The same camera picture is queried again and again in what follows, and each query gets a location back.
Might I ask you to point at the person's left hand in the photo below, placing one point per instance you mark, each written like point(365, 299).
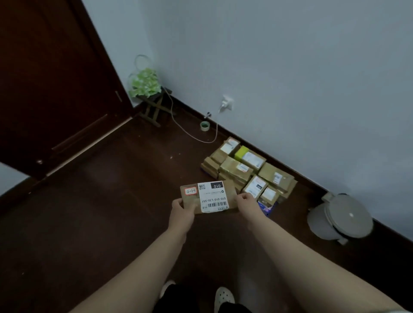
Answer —
point(180, 217)

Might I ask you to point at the person's right hand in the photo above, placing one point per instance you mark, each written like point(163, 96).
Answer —
point(249, 207)

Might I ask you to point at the person's left thumb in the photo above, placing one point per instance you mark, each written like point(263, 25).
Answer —
point(178, 203)

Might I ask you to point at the person's right thumb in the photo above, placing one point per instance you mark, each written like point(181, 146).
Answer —
point(246, 196)

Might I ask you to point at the labelled brown cardboard parcel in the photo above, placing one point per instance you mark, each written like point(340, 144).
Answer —
point(211, 196)

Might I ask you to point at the person's right forearm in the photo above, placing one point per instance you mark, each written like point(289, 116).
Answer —
point(309, 274)

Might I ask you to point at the person's left forearm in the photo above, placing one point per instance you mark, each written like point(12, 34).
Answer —
point(138, 274)

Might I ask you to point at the blue plastic packet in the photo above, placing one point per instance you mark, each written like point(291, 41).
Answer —
point(266, 209)

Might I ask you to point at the pile of cardboard boxes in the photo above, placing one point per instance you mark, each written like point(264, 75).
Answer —
point(245, 167)

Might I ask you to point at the roll of tape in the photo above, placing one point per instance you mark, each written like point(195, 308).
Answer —
point(205, 126)

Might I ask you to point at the person's white left shoe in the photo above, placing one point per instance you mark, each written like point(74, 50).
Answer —
point(166, 287)

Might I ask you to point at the person's white shoe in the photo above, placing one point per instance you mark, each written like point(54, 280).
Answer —
point(223, 298)
point(166, 287)

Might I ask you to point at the grey pedal trash bin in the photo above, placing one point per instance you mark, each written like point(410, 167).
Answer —
point(342, 217)

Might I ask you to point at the dark wooden plant stand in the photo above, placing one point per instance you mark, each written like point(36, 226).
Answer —
point(155, 108)

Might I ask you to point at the person's black trousers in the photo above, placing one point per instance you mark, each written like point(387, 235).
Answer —
point(180, 303)

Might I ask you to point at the person's white right shoe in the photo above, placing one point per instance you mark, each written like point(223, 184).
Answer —
point(223, 298)

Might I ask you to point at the green artificial plant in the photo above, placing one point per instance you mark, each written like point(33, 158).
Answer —
point(145, 83)

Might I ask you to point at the dark brown wooden door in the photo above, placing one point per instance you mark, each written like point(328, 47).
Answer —
point(55, 83)

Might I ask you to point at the white wall plug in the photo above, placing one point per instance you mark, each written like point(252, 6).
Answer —
point(226, 103)

